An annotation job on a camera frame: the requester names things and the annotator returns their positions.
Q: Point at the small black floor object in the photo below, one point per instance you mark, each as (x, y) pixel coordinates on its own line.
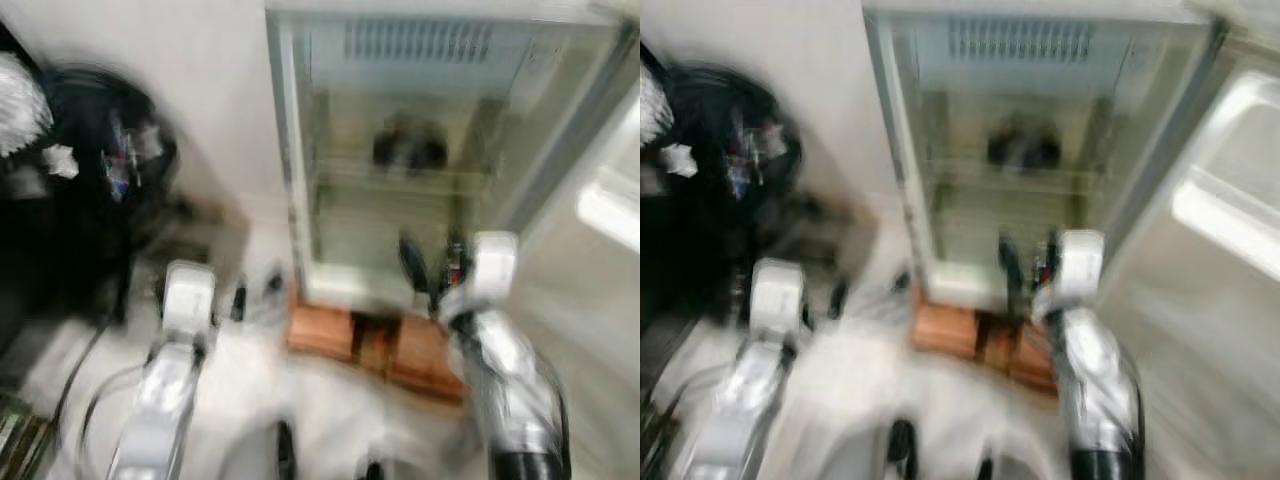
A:
(900, 282)
(274, 283)

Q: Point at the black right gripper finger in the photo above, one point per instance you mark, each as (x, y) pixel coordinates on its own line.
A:
(412, 262)
(1010, 264)

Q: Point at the black bag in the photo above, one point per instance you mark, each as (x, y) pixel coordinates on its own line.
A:
(655, 260)
(25, 250)

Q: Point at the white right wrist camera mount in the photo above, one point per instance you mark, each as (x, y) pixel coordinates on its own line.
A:
(494, 265)
(1080, 263)

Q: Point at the black office swivel chair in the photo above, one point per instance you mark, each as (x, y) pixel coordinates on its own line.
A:
(100, 110)
(720, 110)

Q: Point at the silver single-door fridge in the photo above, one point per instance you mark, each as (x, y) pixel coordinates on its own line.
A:
(420, 70)
(1020, 70)

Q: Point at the red brick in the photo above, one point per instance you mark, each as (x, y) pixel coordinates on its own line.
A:
(425, 360)
(942, 330)
(1035, 360)
(320, 332)

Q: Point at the white striped cloth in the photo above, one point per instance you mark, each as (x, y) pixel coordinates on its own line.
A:
(652, 105)
(18, 105)

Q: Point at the dark jar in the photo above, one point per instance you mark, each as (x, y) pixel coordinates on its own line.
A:
(388, 148)

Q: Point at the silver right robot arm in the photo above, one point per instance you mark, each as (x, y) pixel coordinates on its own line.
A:
(1095, 390)
(510, 390)

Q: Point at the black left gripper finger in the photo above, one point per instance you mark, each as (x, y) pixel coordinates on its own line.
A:
(239, 303)
(840, 300)

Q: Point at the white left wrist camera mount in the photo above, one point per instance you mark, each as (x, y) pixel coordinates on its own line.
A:
(188, 298)
(777, 295)

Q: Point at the grey robot left leg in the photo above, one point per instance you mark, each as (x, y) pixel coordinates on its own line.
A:
(860, 450)
(250, 450)

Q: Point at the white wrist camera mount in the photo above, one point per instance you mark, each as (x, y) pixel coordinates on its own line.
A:
(777, 295)
(188, 298)
(1080, 263)
(494, 265)

